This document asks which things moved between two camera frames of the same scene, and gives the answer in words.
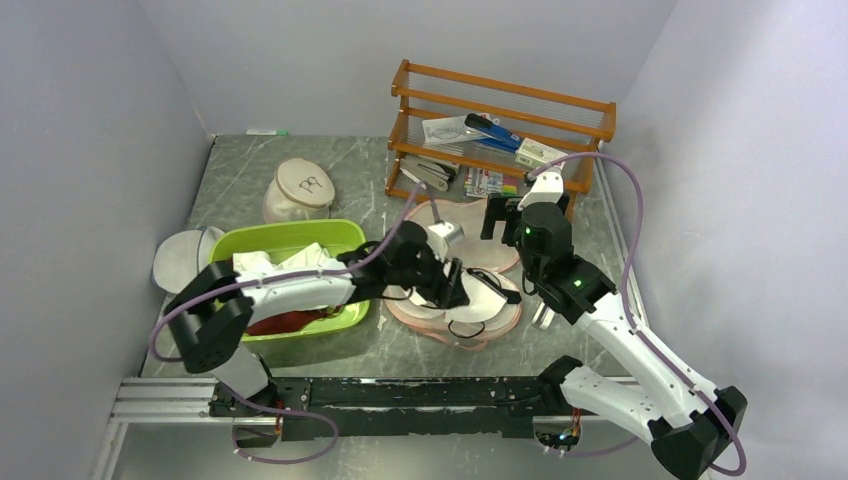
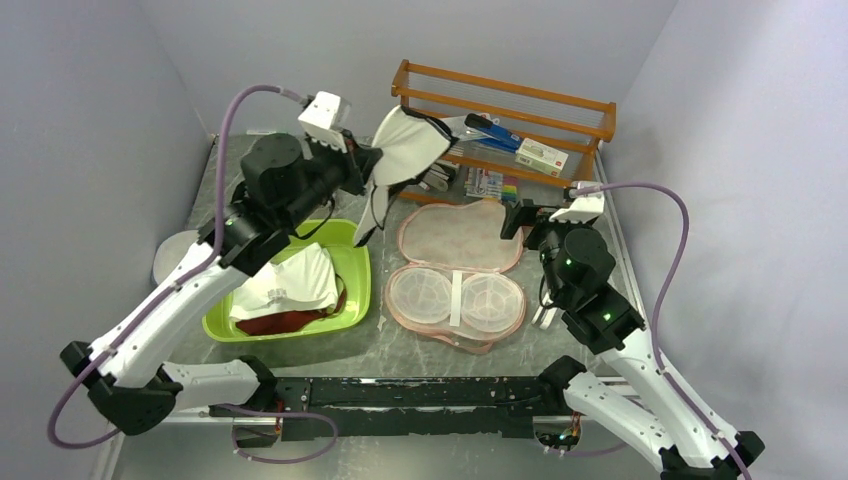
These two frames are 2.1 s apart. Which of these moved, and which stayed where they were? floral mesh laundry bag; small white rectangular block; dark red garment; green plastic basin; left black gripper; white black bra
Moved: left black gripper; white black bra
Stayed: small white rectangular block; green plastic basin; dark red garment; floral mesh laundry bag
